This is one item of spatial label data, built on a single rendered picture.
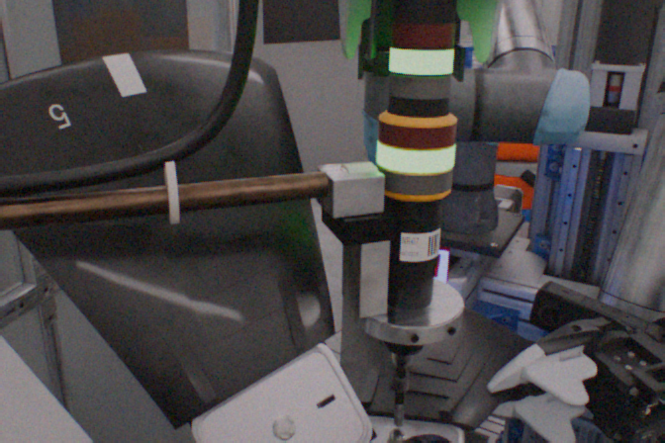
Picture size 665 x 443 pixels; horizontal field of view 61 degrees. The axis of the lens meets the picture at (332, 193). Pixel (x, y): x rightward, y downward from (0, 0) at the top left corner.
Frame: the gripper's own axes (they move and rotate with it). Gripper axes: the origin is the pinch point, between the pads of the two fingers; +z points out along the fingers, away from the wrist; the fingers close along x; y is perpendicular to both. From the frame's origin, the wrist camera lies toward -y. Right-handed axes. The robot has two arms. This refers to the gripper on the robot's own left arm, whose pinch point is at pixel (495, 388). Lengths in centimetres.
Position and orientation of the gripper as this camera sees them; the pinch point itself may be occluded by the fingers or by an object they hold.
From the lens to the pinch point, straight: 51.3
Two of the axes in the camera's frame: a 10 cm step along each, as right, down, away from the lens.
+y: 3.7, 4.0, -8.4
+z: -9.3, 1.1, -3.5
